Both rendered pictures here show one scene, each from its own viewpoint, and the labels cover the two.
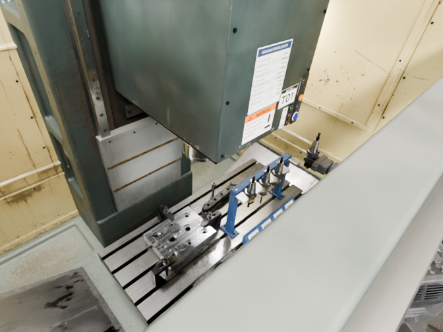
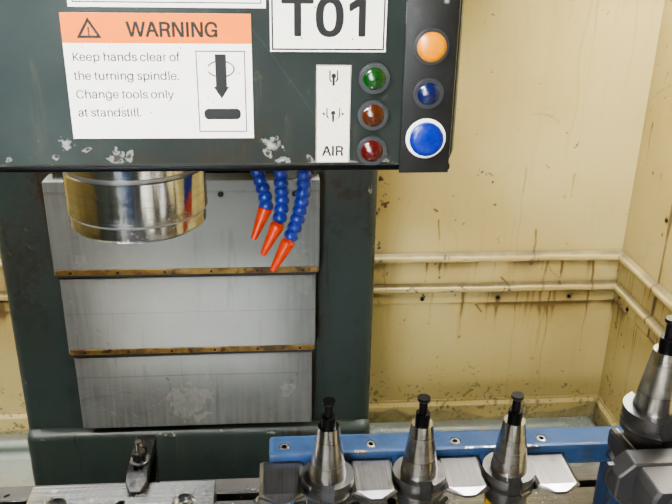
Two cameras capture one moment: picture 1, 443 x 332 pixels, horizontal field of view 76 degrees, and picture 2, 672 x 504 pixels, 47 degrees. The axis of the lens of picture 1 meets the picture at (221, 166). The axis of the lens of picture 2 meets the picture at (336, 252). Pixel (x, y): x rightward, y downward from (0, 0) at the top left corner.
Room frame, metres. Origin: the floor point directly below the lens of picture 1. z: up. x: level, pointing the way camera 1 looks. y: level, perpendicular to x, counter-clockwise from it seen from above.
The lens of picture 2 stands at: (0.45, -0.68, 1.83)
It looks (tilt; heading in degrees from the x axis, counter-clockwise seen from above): 23 degrees down; 43
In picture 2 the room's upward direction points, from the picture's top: 1 degrees clockwise
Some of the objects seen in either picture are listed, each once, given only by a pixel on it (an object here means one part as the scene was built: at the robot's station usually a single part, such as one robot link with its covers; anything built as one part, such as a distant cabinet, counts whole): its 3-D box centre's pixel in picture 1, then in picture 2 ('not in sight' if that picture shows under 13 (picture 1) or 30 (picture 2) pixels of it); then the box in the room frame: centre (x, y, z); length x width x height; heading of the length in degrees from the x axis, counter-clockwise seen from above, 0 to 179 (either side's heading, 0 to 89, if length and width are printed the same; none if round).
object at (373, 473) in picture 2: (258, 187); (373, 480); (1.03, -0.19, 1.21); 0.07 x 0.05 x 0.01; 48
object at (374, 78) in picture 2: not in sight; (374, 78); (0.96, -0.23, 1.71); 0.02 x 0.01 x 0.02; 138
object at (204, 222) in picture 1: (210, 221); not in sight; (0.98, 0.03, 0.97); 0.13 x 0.03 x 0.15; 138
